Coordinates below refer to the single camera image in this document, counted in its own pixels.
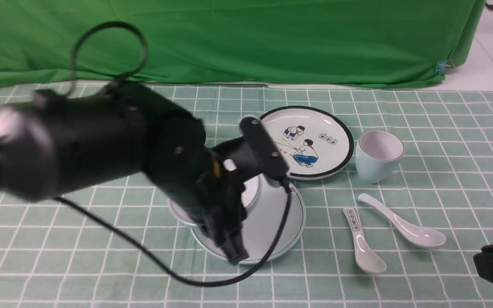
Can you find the white spoon with characters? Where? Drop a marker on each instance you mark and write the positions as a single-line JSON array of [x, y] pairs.
[[366, 259]]

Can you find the plain white ceramic spoon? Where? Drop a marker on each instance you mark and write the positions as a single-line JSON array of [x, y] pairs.
[[425, 238]]

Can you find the pale blue cup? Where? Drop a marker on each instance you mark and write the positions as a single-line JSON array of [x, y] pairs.
[[377, 155]]

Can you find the pale blue plate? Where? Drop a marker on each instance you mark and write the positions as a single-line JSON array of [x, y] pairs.
[[259, 229]]

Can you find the green backdrop cloth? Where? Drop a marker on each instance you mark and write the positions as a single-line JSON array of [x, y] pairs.
[[370, 43]]

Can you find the green checkered tablecloth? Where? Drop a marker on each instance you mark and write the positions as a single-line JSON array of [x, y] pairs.
[[53, 257]]

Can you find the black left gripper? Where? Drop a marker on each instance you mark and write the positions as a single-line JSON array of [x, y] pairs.
[[194, 176]]

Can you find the blue binder clip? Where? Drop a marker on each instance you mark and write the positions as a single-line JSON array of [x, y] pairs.
[[444, 67]]

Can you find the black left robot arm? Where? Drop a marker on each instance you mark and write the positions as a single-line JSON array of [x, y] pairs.
[[52, 146]]

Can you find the illustrated plate black rim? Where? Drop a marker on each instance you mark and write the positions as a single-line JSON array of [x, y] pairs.
[[313, 142]]

